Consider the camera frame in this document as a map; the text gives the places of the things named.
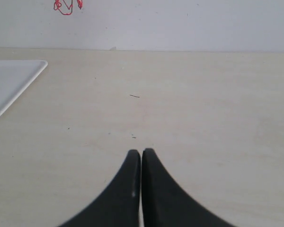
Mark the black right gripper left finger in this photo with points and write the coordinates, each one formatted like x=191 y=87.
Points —
x=118 y=204

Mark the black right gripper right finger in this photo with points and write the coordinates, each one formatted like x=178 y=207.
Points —
x=166 y=204

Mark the red mini basketball hoop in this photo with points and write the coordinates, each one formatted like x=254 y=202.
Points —
x=65 y=7

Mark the white rectangular plastic tray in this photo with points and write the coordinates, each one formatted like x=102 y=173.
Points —
x=15 y=77

